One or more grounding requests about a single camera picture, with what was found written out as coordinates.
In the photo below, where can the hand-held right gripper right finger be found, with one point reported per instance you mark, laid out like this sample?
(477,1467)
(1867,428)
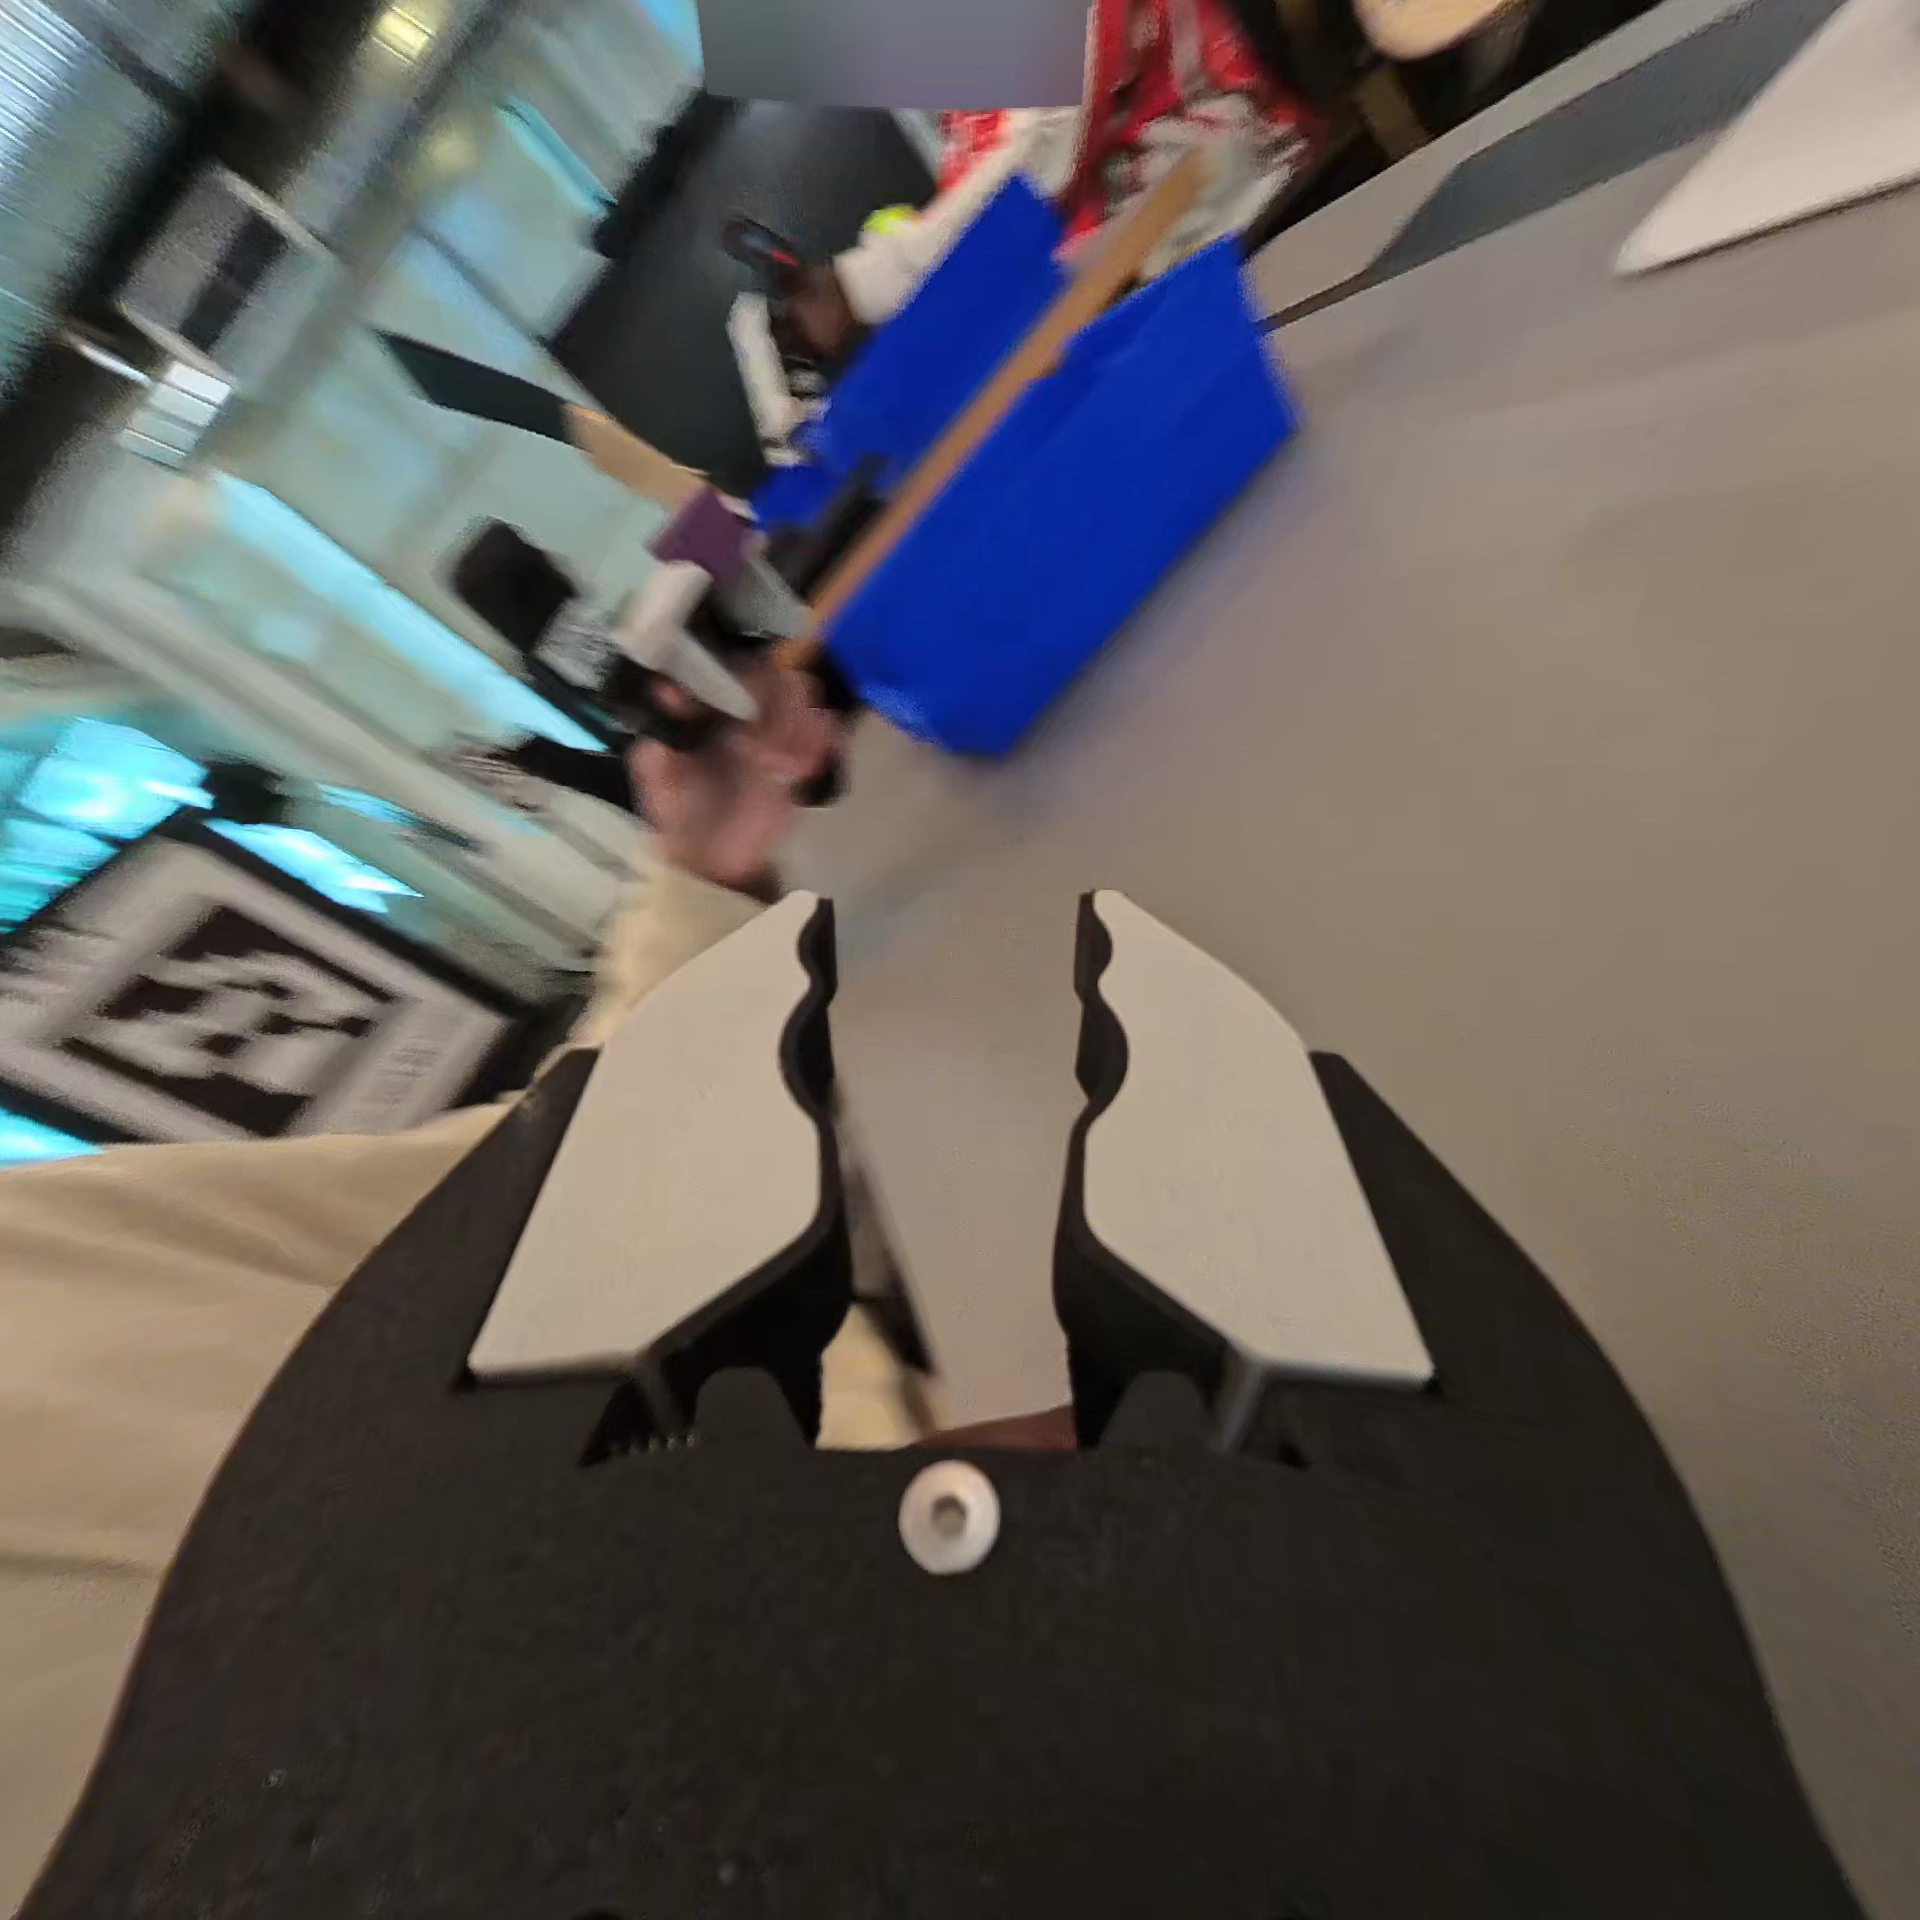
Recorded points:
(1246,1183)

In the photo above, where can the person's left hand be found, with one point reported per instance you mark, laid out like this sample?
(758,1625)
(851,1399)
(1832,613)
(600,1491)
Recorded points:
(737,821)

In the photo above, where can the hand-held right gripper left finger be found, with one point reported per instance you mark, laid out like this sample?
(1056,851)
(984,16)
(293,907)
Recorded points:
(661,1183)

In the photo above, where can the purple wooden cube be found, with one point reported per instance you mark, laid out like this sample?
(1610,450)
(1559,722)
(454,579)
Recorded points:
(704,536)

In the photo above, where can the tan angled board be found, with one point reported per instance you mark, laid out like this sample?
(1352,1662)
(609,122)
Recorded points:
(630,450)

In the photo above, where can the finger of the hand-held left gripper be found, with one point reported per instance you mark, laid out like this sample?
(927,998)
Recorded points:
(661,610)
(719,680)

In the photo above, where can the blue plastic bin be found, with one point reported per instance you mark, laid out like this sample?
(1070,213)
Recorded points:
(1078,510)
(947,346)

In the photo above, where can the black white marker sign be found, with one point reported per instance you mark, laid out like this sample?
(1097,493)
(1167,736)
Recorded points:
(258,990)

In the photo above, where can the long wooden table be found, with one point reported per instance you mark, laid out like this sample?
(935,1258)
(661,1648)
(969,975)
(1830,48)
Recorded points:
(992,406)

